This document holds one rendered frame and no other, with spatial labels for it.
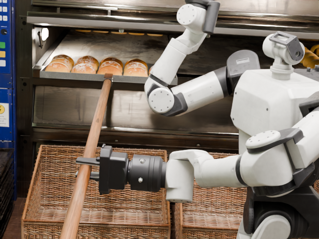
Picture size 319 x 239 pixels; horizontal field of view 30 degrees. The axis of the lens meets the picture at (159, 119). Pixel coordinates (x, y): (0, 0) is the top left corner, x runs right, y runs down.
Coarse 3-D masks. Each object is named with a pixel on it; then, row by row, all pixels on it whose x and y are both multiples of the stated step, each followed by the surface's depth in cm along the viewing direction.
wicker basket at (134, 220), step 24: (48, 168) 258; (72, 168) 258; (96, 168) 259; (48, 192) 259; (72, 192) 259; (96, 192) 259; (120, 192) 260; (144, 192) 261; (24, 216) 219; (48, 216) 251; (96, 216) 254; (120, 216) 256; (144, 216) 256; (168, 216) 224
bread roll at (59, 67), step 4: (52, 64) 238; (56, 64) 238; (60, 64) 238; (64, 64) 239; (48, 68) 238; (52, 68) 237; (56, 68) 237; (60, 68) 237; (64, 68) 238; (68, 68) 240; (68, 72) 239
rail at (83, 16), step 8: (32, 16) 230; (40, 16) 230; (48, 16) 230; (56, 16) 230; (64, 16) 230; (72, 16) 230; (80, 16) 230; (88, 16) 231; (96, 16) 231; (104, 16) 231; (112, 16) 231; (168, 24) 232; (176, 24) 232; (216, 24) 233; (224, 24) 233; (232, 24) 233; (240, 24) 233; (248, 24) 233; (304, 32) 234; (312, 32) 234
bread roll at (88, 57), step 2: (82, 56) 255; (84, 56) 254; (86, 56) 254; (88, 56) 254; (90, 56) 254; (92, 56) 255; (80, 58) 254; (82, 58) 254; (84, 58) 253; (86, 58) 253; (88, 58) 253; (90, 58) 253; (92, 58) 254; (94, 58) 254; (78, 60) 254; (92, 60) 253; (94, 60) 254; (96, 60) 254; (76, 62) 255; (94, 62) 253; (96, 62) 254; (98, 62) 256; (96, 64) 254; (98, 64) 255; (98, 66) 255
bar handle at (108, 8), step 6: (36, 6) 234; (42, 6) 234; (48, 6) 234; (54, 6) 233; (60, 6) 233; (66, 6) 234; (72, 6) 234; (78, 6) 234; (84, 6) 234; (90, 6) 234; (96, 6) 234; (102, 6) 234; (108, 12) 234
